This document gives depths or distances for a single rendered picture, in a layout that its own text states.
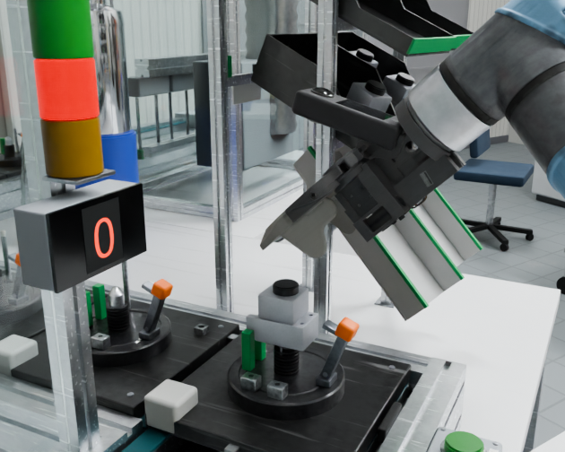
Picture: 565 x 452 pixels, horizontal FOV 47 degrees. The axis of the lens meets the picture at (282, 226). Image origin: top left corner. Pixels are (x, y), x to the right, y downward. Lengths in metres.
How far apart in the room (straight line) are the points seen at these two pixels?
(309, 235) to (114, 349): 0.33
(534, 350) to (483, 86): 0.68
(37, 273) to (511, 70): 0.43
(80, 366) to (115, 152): 0.96
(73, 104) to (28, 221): 0.10
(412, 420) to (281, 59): 0.52
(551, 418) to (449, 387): 1.84
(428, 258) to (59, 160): 0.62
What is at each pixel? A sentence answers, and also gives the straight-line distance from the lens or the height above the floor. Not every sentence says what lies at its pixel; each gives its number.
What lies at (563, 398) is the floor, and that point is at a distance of 2.81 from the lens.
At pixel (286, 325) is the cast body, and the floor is 1.06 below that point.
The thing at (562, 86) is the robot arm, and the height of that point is 1.34.
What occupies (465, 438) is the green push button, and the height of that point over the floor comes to 0.97.
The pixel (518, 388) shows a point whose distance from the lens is 1.07.
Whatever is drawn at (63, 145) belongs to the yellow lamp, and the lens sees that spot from 0.59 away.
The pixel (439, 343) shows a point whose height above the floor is 0.86.
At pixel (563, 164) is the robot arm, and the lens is 0.55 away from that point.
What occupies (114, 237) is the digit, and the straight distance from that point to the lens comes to 0.63.
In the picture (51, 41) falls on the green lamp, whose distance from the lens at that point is 0.58.
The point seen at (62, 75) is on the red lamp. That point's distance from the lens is 0.58.
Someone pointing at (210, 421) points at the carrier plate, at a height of 0.97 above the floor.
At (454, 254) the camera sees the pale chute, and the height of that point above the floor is 1.00.
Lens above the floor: 1.39
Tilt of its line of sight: 18 degrees down
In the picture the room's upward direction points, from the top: straight up
